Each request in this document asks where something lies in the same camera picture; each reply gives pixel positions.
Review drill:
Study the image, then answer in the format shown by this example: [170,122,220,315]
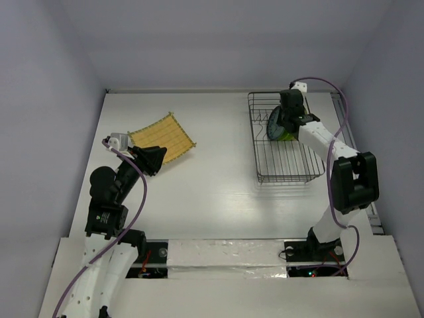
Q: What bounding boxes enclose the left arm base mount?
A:
[126,240,168,279]

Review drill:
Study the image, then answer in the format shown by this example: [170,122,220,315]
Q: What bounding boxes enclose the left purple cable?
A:
[51,138,149,317]

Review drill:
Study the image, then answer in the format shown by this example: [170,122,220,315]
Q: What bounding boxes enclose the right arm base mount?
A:
[278,229,348,278]

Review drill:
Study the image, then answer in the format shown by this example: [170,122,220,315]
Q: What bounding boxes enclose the green round plate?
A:
[277,131,296,142]

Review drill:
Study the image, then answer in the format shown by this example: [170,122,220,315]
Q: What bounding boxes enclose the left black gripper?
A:
[115,144,166,201]

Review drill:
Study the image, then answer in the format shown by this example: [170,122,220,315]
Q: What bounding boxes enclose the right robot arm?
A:
[277,88,379,260]

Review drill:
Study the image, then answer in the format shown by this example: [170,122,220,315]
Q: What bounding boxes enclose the purple cable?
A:
[299,76,361,278]
[51,138,149,317]

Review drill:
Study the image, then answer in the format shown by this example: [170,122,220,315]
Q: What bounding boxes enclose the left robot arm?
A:
[52,146,167,317]

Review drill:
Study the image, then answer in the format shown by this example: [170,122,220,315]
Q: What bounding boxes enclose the white foam front panel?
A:
[166,239,288,280]

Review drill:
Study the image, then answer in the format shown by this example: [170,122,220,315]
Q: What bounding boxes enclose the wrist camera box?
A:
[289,81,307,93]
[107,132,129,152]

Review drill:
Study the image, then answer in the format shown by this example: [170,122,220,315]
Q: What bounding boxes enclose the black wire dish rack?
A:
[247,91,325,185]

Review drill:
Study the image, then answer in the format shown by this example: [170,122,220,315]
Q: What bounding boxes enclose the square bamboo woven plate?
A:
[128,112,196,165]

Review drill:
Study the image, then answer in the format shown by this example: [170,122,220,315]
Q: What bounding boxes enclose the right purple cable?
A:
[299,76,361,278]

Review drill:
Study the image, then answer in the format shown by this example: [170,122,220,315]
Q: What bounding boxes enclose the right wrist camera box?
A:
[289,81,307,93]

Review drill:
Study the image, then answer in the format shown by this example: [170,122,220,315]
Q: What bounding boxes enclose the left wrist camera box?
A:
[107,132,129,152]

